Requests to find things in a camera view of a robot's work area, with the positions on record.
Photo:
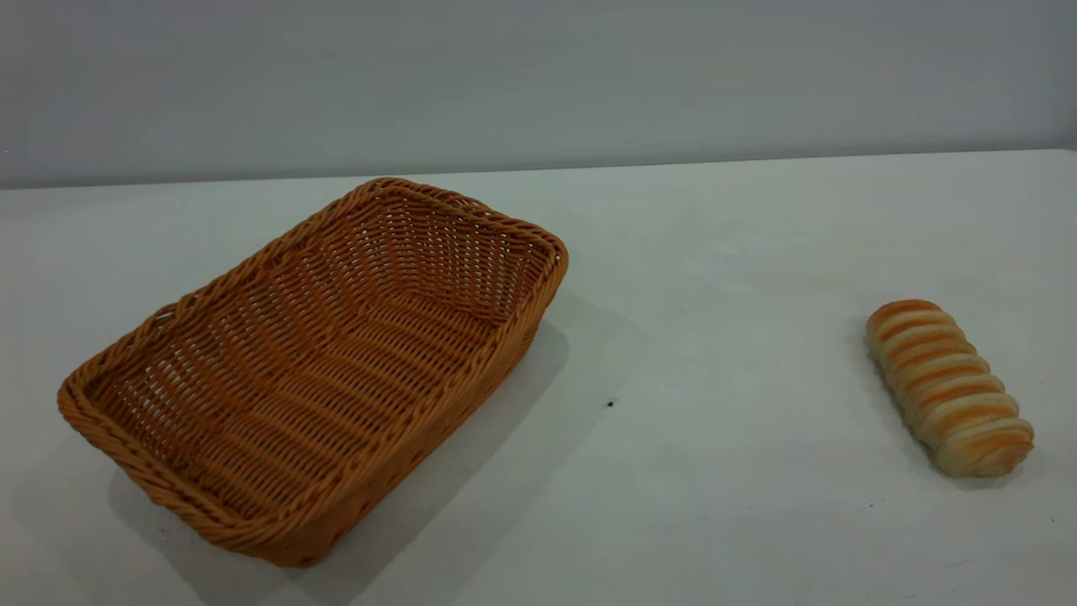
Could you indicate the striped twisted bread roll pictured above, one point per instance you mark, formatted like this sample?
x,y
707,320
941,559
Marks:
x,y
951,391

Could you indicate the orange woven wicker basket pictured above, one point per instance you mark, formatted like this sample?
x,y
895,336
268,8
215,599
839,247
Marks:
x,y
336,353

